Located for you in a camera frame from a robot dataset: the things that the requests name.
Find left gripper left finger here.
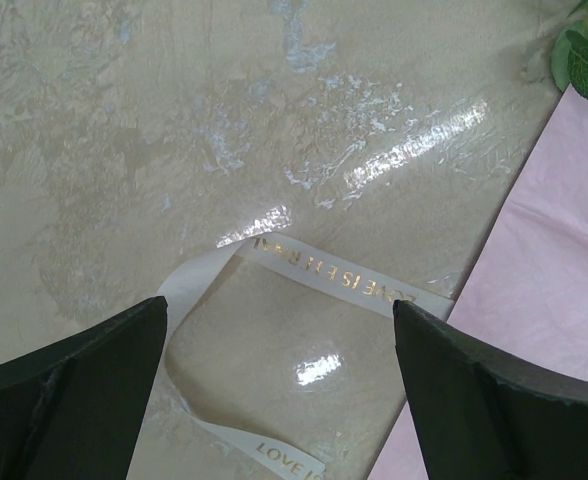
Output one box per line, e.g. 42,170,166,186
0,296,168,480

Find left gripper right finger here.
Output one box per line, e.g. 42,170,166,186
393,300,588,479

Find purple wrapping paper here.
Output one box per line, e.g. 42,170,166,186
372,89,588,479

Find beige printed ribbon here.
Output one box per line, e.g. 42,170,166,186
159,233,452,479

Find artificial flower bunch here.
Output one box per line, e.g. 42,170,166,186
550,0,588,100

